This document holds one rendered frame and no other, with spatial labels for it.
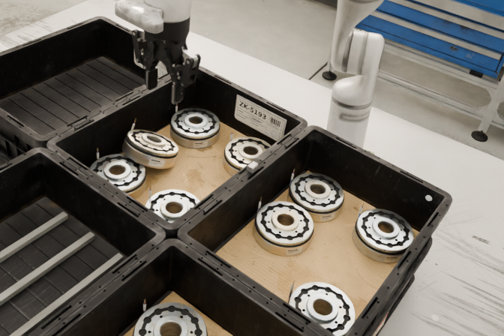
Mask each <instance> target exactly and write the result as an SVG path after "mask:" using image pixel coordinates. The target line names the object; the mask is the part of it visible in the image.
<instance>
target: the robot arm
mask: <svg viewBox="0 0 504 336"><path fill-rule="evenodd" d="M383 1H384V0H337V16H336V22H335V27H334V35H333V40H332V44H331V54H330V59H331V66H332V67H333V68H334V69H335V70H336V71H340V72H343V73H347V74H355V75H358V76H352V77H348V78H344V79H340V80H338V81H337V82H336V83H335V84H334V86H333V88H332V93H331V102H330V108H329V114H328V123H327V128H326V130H327V131H329V132H331V133H333V134H335V135H337V136H339V137H341V138H343V139H345V140H347V141H349V142H351V143H352V144H354V145H356V146H358V147H360V148H362V149H363V147H364V143H365V136H366V132H367V128H368V121H369V116H370V112H371V105H372V101H373V97H374V89H375V85H376V81H377V75H378V73H379V69H380V66H381V61H382V58H383V52H384V47H385V45H384V39H383V36H382V35H381V34H377V33H373V32H368V31H358V30H353V29H354V27H355V26H356V25H357V24H358V23H359V22H361V21H362V20H363V19H364V18H365V17H367V16H368V15H370V14H371V13H372V12H374V11H375V10H376V9H377V8H378V7H379V6H380V5H381V4H382V3H383ZM115 15H116V16H117V17H119V18H121V19H123V20H125V21H127V22H129V23H130V24H132V25H134V26H136V27H138V28H137V29H134V30H133V31H132V37H133V47H134V52H135V57H136V62H137V63H141V64H142V66H143V69H144V70H145V84H146V88H147V89H148V90H152V89H154V88H156V87H157V85H158V69H157V68H156V66H158V62H159V61H160V62H163V63H164V64H165V65H166V71H167V73H168V74H170V76H171V80H172V88H171V103H172V104H177V103H179V102H181V101H182V100H183V99H184V94H185V87H187V86H189V85H191V84H193V83H195V80H196V78H197V72H198V69H199V66H200V61H201V56H200V54H196V55H194V54H192V53H191V52H189V51H188V46H187V44H186V39H187V36H188V34H189V31H190V21H191V0H143V1H141V2H136V1H126V0H121V1H117V2H116V3H115ZM141 49H143V54H142V55H141ZM177 62H178V64H177V65H176V66H174V67H173V65H174V64H175V63H177ZM177 72H178V73H179V76H180V77H179V78H178V77H177Z"/></svg>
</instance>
